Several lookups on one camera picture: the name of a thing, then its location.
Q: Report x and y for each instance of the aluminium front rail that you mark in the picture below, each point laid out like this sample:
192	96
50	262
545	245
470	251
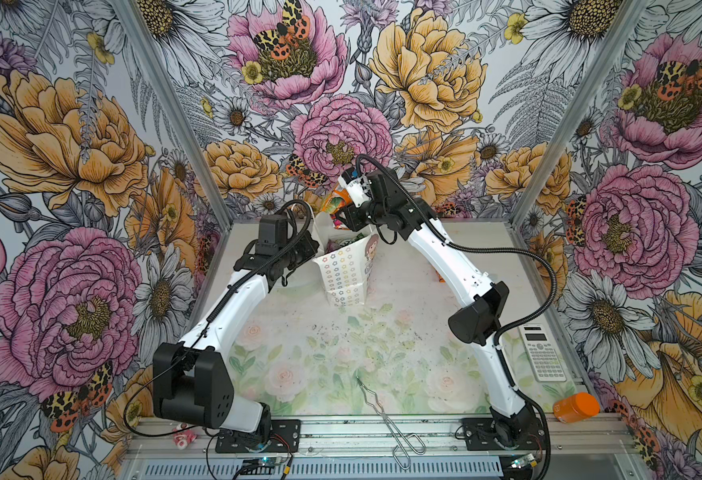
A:
367	435

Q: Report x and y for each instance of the metal wire tongs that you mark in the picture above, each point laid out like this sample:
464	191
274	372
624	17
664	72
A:
390	420

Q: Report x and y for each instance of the white printed paper bag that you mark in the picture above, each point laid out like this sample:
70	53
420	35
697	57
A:
345	261

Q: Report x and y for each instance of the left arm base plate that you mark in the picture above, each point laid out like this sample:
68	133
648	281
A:
276	436

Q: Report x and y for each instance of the pink white small toy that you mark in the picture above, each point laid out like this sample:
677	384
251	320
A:
184	438

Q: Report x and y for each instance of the orange plastic bottle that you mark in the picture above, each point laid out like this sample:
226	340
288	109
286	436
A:
575	408

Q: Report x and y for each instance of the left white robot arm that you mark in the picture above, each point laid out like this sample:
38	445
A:
191	382

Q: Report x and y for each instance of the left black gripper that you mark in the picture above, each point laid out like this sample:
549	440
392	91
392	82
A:
310	245

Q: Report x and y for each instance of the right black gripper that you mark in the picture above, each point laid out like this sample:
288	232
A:
354	220

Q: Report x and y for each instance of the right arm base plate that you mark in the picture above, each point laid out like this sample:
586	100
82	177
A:
480	433

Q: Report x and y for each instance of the orange snack packet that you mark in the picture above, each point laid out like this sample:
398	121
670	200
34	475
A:
333	202

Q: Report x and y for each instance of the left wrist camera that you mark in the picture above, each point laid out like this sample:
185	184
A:
273	234

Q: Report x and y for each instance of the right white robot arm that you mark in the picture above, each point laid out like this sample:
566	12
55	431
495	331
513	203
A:
477	322

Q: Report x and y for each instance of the white calculator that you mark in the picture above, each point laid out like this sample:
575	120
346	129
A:
543	355

